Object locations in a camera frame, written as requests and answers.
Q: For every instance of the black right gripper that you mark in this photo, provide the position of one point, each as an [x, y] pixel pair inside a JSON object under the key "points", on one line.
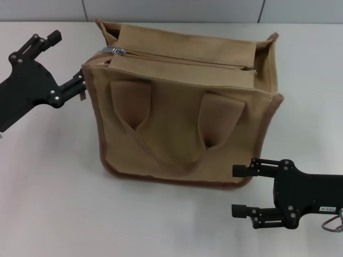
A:
{"points": [[300, 192]]}

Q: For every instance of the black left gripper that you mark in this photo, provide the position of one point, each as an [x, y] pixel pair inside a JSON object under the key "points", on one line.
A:
{"points": [[24, 88]]}

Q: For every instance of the silver zipper pull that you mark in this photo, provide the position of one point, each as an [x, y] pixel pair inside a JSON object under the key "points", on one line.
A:
{"points": [[113, 50]]}

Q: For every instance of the khaki canvas food bag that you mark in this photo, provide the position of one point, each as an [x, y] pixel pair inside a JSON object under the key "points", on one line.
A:
{"points": [[171, 128]]}

